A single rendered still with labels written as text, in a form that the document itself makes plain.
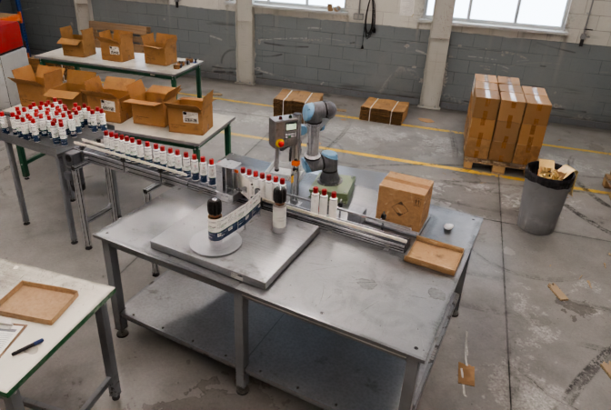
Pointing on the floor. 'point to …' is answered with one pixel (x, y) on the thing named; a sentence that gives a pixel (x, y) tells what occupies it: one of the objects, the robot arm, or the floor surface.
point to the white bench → (55, 335)
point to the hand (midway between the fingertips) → (290, 165)
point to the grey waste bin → (540, 208)
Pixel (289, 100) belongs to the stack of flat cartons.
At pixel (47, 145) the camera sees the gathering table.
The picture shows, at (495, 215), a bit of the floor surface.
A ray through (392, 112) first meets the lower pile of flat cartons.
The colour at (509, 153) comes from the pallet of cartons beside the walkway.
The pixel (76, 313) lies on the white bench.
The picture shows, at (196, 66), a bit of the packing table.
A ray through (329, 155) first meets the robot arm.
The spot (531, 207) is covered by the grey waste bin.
